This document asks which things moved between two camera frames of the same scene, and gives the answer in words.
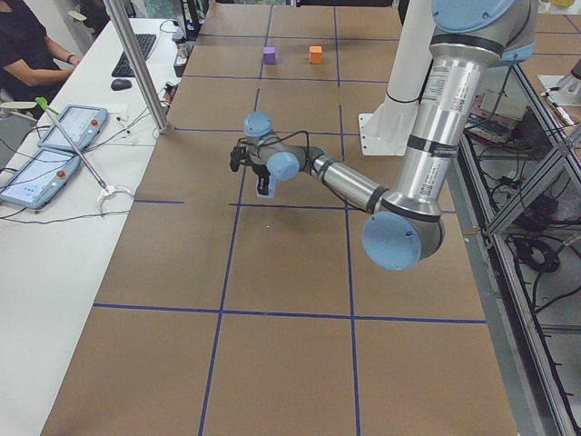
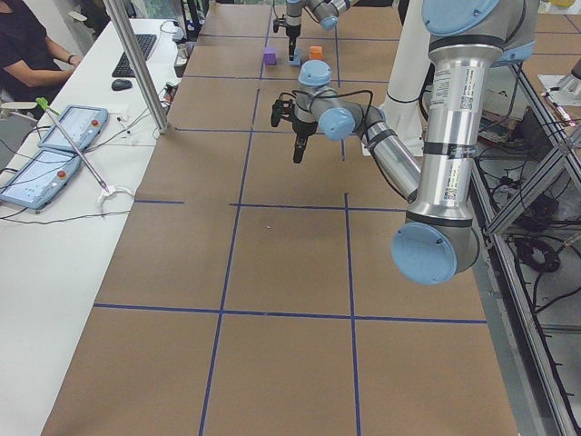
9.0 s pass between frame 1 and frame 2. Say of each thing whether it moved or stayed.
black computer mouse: stayed
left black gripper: moved
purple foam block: stayed
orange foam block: stayed
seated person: stayed
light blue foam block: moved
